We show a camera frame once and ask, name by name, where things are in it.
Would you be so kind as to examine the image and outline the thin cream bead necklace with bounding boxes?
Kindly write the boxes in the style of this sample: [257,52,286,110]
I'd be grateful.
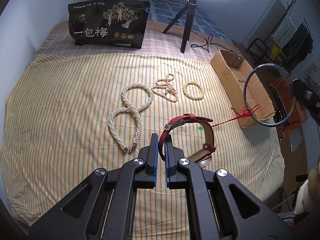
[151,73,179,103]

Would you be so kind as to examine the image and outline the orange covered box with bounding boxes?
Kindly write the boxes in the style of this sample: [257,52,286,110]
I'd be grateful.
[268,77,308,138]

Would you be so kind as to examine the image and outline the pink plaid blanket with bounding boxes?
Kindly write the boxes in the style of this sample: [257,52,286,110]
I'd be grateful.
[37,21,241,62]

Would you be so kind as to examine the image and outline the black metal rack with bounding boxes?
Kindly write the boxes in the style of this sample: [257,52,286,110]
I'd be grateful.
[246,38,288,68]

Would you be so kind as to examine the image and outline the black tripod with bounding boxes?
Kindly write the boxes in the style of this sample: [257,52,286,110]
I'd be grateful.
[162,0,197,54]

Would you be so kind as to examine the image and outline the black snack bag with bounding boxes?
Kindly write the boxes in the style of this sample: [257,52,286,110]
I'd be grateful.
[68,0,150,49]

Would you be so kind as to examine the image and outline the cream bead bracelet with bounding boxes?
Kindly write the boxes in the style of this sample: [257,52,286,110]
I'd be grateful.
[182,81,206,101]

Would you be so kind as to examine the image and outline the yellow striped bed sheet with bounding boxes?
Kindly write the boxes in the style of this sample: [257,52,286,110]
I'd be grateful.
[1,54,285,225]

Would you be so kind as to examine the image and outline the cardboard box tray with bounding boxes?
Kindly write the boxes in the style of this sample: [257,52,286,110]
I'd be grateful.
[210,50,275,128]

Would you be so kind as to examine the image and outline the blue patterned bed cover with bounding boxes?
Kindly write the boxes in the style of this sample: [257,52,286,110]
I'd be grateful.
[148,0,232,44]

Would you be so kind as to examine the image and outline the hanging clothes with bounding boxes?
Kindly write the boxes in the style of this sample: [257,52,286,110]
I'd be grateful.
[270,0,313,72]

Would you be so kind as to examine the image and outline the large white pearl necklace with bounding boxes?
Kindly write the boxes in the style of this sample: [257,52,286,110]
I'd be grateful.
[108,83,155,155]

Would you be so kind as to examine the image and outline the yellow box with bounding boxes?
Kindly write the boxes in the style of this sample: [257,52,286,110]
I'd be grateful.
[270,45,286,62]

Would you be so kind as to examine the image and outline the blue bangle with red string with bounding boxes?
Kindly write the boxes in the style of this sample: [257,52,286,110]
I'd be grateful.
[211,63,297,128]

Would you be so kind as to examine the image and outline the red strap wristwatch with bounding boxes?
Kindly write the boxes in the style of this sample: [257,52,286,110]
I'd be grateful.
[158,113,216,168]

